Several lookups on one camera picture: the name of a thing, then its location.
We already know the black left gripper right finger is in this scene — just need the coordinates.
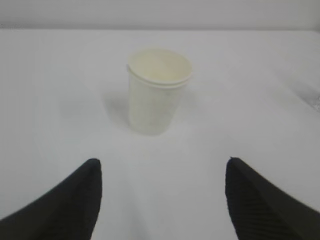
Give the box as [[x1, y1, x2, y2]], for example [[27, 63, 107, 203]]
[[225, 157, 320, 240]]

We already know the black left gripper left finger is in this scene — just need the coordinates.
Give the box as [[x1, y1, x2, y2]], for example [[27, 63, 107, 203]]
[[0, 158, 102, 240]]

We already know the white paper cup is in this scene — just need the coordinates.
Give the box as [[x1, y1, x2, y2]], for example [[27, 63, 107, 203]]
[[127, 48, 193, 135]]

